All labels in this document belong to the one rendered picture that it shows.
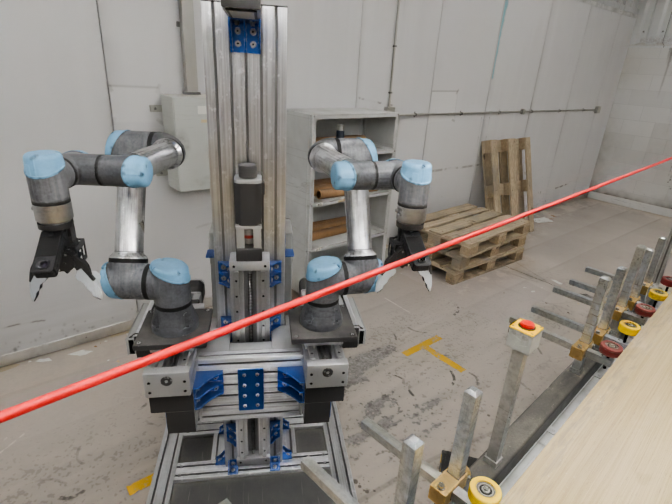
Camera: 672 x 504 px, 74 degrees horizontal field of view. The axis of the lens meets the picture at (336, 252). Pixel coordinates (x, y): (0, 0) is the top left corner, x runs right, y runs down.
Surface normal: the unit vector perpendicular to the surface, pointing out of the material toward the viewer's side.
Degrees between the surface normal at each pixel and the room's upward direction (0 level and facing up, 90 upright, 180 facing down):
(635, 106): 90
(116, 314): 90
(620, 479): 0
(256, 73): 90
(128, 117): 90
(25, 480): 0
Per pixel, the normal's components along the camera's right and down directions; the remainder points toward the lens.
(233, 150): 0.15, 0.39
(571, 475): 0.06, -0.92
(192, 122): 0.63, 0.33
